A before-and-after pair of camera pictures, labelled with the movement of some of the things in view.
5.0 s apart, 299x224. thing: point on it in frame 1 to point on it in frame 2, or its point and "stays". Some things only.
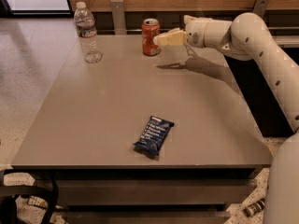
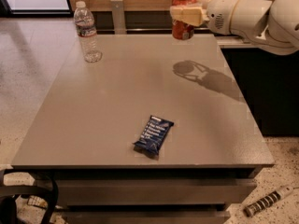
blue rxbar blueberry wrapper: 152,136 stays
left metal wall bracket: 119,17 stays
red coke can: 149,28 to 179,30
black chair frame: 9,193 stays
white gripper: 193,32 to 218,14
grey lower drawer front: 147,217 stays
